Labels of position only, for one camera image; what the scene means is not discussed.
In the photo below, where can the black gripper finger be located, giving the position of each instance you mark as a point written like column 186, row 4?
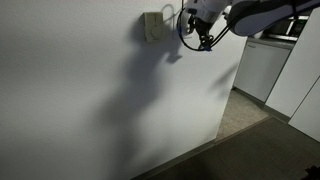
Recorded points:
column 192, row 27
column 206, row 38

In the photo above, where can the white kitchen base cabinet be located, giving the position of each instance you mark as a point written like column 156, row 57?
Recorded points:
column 261, row 70

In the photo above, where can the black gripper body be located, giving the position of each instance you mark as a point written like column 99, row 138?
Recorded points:
column 200, row 22

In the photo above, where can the tall white cabinet panel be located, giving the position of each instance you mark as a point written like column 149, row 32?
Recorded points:
column 300, row 73

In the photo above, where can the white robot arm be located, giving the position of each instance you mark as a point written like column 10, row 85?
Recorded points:
column 266, row 15

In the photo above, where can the grey kitchen countertop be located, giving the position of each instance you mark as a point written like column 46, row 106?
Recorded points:
column 271, row 42

